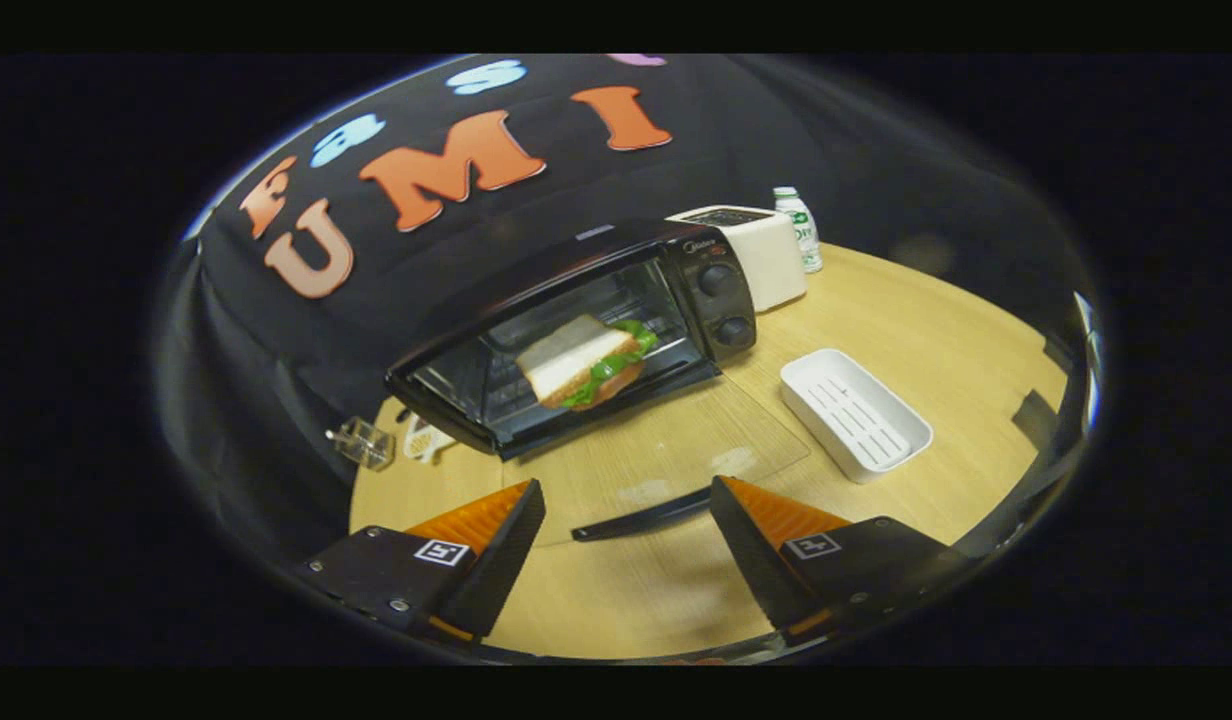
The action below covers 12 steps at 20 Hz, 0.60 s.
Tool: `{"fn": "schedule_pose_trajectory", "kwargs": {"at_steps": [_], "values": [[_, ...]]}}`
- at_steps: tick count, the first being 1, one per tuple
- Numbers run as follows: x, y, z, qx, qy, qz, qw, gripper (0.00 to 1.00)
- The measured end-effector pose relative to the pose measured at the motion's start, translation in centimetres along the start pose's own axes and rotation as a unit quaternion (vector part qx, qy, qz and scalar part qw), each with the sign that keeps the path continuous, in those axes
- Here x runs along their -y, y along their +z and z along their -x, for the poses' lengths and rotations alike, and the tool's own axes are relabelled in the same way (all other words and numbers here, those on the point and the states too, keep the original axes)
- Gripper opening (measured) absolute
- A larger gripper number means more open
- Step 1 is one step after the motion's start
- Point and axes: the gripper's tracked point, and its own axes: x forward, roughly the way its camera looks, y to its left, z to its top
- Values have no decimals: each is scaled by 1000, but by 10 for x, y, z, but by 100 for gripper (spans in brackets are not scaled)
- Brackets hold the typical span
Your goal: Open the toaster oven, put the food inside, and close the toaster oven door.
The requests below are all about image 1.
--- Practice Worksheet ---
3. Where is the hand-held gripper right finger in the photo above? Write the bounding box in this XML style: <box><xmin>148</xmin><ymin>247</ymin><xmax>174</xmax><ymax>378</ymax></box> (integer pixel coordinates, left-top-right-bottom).
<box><xmin>709</xmin><ymin>475</ymin><xmax>962</xmax><ymax>649</ymax></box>

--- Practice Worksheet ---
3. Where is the lettuce sandwich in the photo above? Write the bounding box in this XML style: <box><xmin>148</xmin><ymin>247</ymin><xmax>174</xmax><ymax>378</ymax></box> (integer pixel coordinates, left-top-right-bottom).
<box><xmin>516</xmin><ymin>314</ymin><xmax>660</xmax><ymax>412</ymax></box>

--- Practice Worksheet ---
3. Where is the white green-label bottle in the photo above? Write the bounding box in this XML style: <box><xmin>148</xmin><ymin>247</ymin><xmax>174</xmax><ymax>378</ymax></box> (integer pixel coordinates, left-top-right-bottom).
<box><xmin>773</xmin><ymin>186</ymin><xmax>824</xmax><ymax>274</ymax></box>

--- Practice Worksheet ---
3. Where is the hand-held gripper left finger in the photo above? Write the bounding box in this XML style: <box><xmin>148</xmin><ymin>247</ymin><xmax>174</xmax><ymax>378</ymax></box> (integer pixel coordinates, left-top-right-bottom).
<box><xmin>301</xmin><ymin>478</ymin><xmax>547</xmax><ymax>651</ymax></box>

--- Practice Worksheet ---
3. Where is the small white patterned card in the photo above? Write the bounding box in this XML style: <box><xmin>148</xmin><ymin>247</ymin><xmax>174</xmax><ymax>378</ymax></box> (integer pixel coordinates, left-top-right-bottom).
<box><xmin>404</xmin><ymin>418</ymin><xmax>455</xmax><ymax>463</ymax></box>

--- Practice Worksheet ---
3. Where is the black toaster oven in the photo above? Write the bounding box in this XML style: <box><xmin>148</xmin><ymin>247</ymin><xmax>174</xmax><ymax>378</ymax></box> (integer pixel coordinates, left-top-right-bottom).
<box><xmin>384</xmin><ymin>218</ymin><xmax>812</xmax><ymax>543</ymax></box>

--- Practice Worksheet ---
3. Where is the white pop-up toaster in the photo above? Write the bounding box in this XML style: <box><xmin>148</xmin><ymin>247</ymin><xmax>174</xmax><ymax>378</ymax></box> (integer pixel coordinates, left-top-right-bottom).
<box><xmin>666</xmin><ymin>205</ymin><xmax>808</xmax><ymax>313</ymax></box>

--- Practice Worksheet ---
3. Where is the white plastic tray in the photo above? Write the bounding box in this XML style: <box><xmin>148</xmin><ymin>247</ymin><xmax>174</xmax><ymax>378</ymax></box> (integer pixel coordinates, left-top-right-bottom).
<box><xmin>779</xmin><ymin>348</ymin><xmax>934</xmax><ymax>485</ymax></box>

